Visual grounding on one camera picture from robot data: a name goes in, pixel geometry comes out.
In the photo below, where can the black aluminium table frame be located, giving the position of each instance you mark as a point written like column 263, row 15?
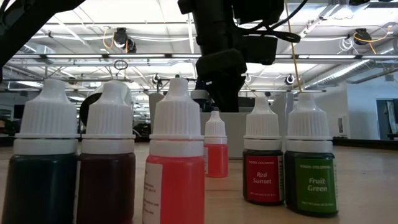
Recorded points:
column 367, row 143

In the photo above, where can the small Red Sunset dye bottle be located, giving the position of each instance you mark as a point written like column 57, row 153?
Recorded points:
column 262, row 174

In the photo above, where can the small dark red dye bottle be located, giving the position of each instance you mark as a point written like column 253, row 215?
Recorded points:
column 105, row 174

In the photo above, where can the silver ceiling duct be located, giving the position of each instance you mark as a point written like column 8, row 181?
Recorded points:
column 342, row 73

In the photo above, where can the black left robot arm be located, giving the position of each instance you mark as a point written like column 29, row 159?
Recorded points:
column 211, row 18

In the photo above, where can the grey plastic bin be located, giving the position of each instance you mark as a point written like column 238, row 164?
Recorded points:
column 236, row 133

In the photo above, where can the small Fruit Green dye bottle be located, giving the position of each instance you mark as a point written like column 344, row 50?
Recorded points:
column 309, row 186

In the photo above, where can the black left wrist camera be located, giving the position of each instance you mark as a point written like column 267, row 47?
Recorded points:
column 259, row 48

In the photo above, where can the white cylindrical container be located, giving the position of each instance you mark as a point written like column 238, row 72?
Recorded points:
column 90, row 109

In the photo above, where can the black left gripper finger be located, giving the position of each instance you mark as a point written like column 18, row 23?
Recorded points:
column 227, row 93

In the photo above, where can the small dark teal dye bottle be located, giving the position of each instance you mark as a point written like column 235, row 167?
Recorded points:
column 40, row 174

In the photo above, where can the small orange-red dye bottle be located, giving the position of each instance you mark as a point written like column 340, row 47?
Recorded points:
column 175, row 174

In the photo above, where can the small orange dye bottle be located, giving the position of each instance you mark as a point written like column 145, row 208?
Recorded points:
column 215, row 155

